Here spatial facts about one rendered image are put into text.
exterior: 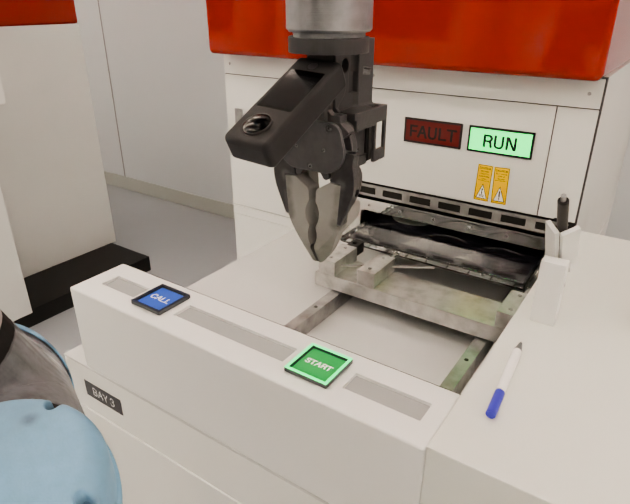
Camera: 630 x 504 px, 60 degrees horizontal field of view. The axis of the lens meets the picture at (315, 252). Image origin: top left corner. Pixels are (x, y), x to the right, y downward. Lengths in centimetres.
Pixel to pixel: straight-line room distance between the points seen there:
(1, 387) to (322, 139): 31
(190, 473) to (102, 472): 50
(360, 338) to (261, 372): 33
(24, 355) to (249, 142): 23
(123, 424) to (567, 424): 63
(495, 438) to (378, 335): 42
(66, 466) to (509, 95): 89
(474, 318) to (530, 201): 28
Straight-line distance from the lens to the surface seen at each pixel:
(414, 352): 90
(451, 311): 90
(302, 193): 52
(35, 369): 46
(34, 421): 38
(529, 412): 60
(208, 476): 82
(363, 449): 58
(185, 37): 363
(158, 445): 88
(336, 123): 48
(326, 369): 62
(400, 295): 93
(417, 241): 109
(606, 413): 63
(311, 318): 93
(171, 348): 72
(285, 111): 45
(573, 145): 103
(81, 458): 35
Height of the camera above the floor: 134
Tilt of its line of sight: 25 degrees down
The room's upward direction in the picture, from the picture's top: straight up
